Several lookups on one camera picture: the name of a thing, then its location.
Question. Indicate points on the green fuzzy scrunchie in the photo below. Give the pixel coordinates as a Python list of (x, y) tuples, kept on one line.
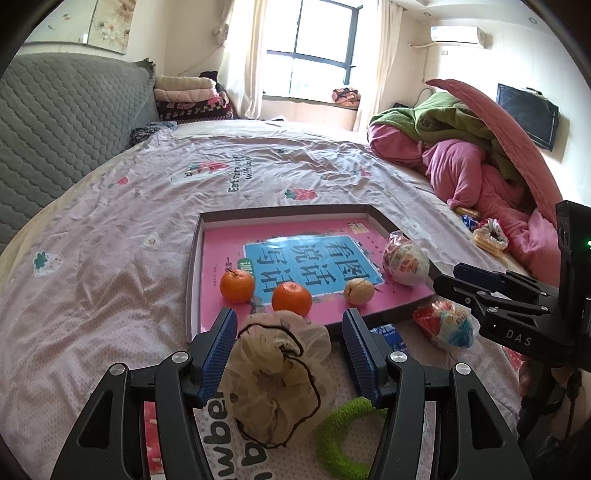
[(332, 434)]

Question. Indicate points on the cream folded blanket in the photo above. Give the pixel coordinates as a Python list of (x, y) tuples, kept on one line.
[(184, 83)]

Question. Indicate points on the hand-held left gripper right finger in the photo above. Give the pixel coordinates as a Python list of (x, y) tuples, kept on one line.
[(362, 355)]

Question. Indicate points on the pink book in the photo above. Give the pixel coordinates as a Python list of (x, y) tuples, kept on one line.
[(217, 249)]

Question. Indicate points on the open biscuit packet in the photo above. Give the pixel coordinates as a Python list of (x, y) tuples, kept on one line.
[(491, 240)]

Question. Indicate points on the white air conditioner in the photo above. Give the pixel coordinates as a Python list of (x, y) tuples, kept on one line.
[(457, 36)]

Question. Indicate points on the black cloth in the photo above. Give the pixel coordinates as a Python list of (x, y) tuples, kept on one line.
[(211, 77)]

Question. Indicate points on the person's right hand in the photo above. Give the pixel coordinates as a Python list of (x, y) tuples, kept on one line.
[(525, 378)]

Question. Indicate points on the blue white round snack packet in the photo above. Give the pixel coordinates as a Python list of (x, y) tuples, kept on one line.
[(445, 323)]

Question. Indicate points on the red white round snack packet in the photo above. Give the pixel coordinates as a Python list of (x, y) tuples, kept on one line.
[(408, 265)]

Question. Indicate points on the pink folded blanket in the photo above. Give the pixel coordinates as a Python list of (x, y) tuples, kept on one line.
[(189, 95)]

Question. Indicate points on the walnut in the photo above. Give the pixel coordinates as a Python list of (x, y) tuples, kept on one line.
[(358, 291)]

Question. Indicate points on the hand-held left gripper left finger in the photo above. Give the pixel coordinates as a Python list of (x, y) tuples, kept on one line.
[(217, 355)]

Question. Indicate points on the pink clothing pile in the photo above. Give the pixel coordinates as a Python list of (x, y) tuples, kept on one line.
[(461, 170)]

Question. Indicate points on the black television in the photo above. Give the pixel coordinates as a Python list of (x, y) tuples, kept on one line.
[(528, 115)]

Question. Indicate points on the white window bench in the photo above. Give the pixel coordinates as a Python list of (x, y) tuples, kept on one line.
[(304, 110)]

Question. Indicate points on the floral wall painting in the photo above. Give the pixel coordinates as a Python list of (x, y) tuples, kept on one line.
[(111, 23)]

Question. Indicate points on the orange mandarin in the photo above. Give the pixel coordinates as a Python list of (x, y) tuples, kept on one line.
[(292, 299), (237, 287)]

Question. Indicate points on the strawberry printed bedsheet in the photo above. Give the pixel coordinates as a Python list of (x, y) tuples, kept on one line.
[(115, 277)]

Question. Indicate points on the yellow snack packet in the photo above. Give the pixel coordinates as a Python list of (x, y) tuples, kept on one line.
[(466, 212)]

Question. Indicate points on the window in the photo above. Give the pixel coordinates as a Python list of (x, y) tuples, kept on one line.
[(318, 32)]

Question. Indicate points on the shallow grey cardboard box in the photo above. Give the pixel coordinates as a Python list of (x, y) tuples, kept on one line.
[(194, 277)]

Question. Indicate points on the dark checked folded blanket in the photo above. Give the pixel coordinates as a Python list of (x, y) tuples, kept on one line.
[(194, 113)]

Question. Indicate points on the grey quilted headboard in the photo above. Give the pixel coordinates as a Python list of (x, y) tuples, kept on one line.
[(55, 129)]

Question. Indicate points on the small blue wrapper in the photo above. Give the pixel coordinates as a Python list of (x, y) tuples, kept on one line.
[(471, 224)]

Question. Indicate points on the pink quilted blanket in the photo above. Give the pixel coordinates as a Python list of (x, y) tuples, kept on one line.
[(508, 129)]

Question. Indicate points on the dark blue cloth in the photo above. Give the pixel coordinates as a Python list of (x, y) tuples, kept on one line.
[(152, 131)]

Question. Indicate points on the green jacket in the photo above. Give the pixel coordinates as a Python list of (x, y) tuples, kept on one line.
[(438, 115)]

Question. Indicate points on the folded patterned cloth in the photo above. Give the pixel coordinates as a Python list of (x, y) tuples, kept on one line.
[(346, 97)]

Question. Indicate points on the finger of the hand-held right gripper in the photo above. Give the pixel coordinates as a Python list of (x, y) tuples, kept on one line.
[(485, 278), (461, 293)]

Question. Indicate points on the cream curtain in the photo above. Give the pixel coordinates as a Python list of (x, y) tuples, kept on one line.
[(392, 55), (244, 55)]

